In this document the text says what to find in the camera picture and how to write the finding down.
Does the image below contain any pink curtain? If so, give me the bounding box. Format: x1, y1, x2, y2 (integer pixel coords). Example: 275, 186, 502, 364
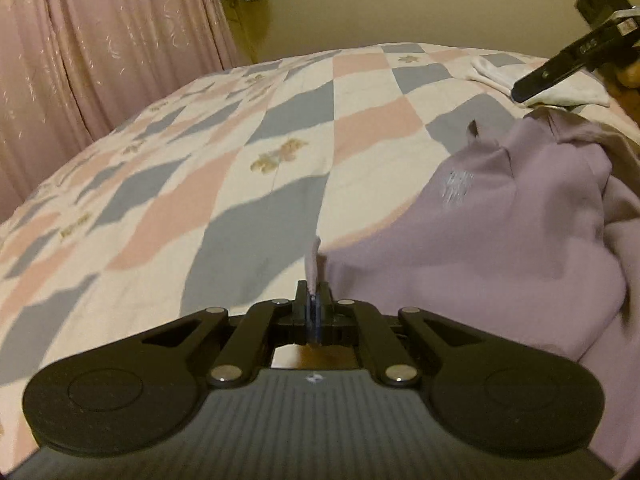
1, 0, 240, 217

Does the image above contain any purple garment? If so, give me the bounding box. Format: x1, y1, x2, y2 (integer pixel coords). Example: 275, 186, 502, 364
306, 107, 639, 470

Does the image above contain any white sock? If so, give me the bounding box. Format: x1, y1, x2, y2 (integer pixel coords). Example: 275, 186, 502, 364
465, 55, 611, 108

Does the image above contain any checkered pink blue quilt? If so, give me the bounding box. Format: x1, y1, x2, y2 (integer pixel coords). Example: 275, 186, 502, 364
0, 41, 640, 466

